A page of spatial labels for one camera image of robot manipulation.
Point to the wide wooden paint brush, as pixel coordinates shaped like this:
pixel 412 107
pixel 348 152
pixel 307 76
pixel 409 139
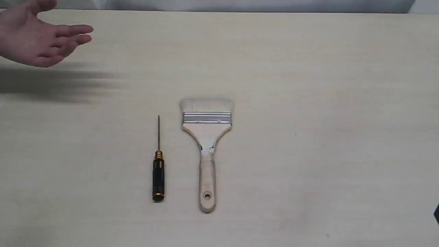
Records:
pixel 206 120

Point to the black gold-trimmed screwdriver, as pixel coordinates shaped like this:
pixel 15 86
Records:
pixel 158 185

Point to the open human hand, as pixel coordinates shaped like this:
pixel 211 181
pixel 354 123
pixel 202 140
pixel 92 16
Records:
pixel 26 39

